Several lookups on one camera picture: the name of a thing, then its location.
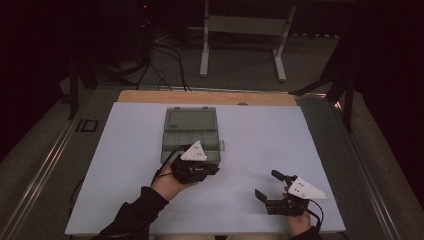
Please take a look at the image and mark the dark equipment with red light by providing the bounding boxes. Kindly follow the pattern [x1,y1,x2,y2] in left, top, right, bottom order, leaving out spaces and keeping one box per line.
[132,0,158,64]

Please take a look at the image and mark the person's left hand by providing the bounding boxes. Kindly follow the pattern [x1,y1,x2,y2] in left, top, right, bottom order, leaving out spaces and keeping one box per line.
[150,165,198,203]

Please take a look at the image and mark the grey plastic compartment box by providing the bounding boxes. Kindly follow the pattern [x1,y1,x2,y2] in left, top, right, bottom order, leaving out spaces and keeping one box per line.
[160,106,226,165]

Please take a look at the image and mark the person's right hand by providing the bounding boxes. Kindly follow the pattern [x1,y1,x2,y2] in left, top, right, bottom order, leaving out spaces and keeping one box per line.
[282,186,313,238]

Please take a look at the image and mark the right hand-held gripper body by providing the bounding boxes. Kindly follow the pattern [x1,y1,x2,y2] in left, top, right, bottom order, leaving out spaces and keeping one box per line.
[265,174,331,216]

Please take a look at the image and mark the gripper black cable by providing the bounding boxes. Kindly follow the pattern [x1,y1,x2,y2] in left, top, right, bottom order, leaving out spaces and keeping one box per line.
[303,198,325,232]
[150,144,193,188]

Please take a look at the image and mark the black floor cables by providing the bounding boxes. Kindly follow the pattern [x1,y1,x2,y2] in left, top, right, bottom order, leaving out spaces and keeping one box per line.
[135,41,193,93]

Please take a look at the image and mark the white board mat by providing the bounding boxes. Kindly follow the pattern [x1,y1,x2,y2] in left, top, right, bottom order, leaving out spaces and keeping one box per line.
[64,101,347,236]

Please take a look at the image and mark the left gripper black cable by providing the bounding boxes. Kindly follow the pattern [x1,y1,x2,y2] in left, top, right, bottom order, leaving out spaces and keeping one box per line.
[150,144,193,188]

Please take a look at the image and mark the white metal stand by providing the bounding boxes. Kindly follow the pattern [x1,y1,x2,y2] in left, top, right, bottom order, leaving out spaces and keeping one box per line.
[199,0,298,83]

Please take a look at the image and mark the black tripod stand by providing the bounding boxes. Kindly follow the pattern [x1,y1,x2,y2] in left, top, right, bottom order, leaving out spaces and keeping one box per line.
[67,49,138,122]
[288,31,357,134]

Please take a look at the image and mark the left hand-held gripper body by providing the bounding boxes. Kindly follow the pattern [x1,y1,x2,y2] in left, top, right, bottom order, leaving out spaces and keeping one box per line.
[169,140,221,185]

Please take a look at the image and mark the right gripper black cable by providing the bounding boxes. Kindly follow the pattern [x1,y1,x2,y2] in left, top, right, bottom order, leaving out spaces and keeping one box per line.
[303,198,325,232]

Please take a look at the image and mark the metal floor rail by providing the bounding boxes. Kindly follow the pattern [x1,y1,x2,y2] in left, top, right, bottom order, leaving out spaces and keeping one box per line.
[0,89,95,240]
[298,93,403,240]

